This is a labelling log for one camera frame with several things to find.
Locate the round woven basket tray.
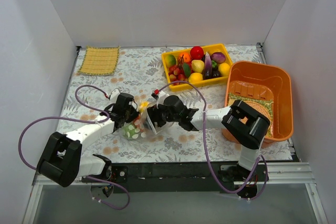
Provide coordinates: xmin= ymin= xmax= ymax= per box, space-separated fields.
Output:
xmin=246 ymin=101 xmax=272 ymax=121

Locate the fake green vegetable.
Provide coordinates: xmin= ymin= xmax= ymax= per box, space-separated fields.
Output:
xmin=120 ymin=124 xmax=141 ymax=140

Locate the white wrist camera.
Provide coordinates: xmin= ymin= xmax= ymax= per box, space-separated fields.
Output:
xmin=109 ymin=89 xmax=120 ymax=100
xmin=151 ymin=89 xmax=167 ymax=100

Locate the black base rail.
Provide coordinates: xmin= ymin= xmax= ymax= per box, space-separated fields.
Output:
xmin=81 ymin=161 xmax=271 ymax=198

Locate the fake yellow lemon front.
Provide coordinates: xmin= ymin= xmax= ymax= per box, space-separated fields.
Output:
xmin=188 ymin=72 xmax=203 ymax=83

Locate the fake green yellow mango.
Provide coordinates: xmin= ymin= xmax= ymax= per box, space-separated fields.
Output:
xmin=164 ymin=54 xmax=176 ymax=68

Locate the yellow woven bamboo mat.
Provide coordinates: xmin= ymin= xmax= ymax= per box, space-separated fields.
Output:
xmin=78 ymin=46 xmax=120 ymax=76

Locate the clear dotted zip bag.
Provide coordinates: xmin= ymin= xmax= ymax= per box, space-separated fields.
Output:
xmin=118 ymin=102 xmax=173 ymax=141

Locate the fake mangosteen lower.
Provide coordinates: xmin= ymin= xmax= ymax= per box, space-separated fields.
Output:
xmin=212 ymin=70 xmax=222 ymax=78

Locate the green woven mat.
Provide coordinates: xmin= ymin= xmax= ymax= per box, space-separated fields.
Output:
xmin=227 ymin=92 xmax=274 ymax=135

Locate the fake purple onion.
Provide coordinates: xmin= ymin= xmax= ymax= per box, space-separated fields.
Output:
xmin=211 ymin=52 xmax=226 ymax=64

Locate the orange plastic basin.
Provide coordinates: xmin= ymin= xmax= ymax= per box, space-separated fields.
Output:
xmin=224 ymin=61 xmax=293 ymax=148

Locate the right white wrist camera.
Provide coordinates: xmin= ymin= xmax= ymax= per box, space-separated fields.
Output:
xmin=151 ymin=89 xmax=167 ymax=100

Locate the fake yellow lemon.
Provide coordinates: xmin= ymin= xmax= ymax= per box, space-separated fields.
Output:
xmin=218 ymin=63 xmax=230 ymax=77
xmin=188 ymin=72 xmax=203 ymax=83

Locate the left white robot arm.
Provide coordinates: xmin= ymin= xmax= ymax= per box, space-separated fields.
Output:
xmin=37 ymin=90 xmax=140 ymax=187

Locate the fake red apple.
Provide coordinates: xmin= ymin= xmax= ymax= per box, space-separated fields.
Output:
xmin=190 ymin=46 xmax=204 ymax=60

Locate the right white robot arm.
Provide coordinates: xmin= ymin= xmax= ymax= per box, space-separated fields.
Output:
xmin=146 ymin=95 xmax=270 ymax=181

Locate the fake yellow lemon right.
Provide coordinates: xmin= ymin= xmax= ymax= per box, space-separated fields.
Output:
xmin=218 ymin=63 xmax=230 ymax=77

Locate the fake yellow pear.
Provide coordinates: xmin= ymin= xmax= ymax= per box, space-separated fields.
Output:
xmin=192 ymin=60 xmax=205 ymax=73

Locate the red cherry bunch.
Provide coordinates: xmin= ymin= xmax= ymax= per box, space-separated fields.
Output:
xmin=169 ymin=65 xmax=188 ymax=82

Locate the fake purple eggplant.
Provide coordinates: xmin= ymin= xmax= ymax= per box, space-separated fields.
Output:
xmin=203 ymin=52 xmax=212 ymax=80

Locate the yellow plastic tray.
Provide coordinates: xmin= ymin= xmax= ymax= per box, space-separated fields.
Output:
xmin=162 ymin=44 xmax=233 ymax=92

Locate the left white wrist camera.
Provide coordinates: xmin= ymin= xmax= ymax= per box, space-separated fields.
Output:
xmin=109 ymin=89 xmax=120 ymax=100

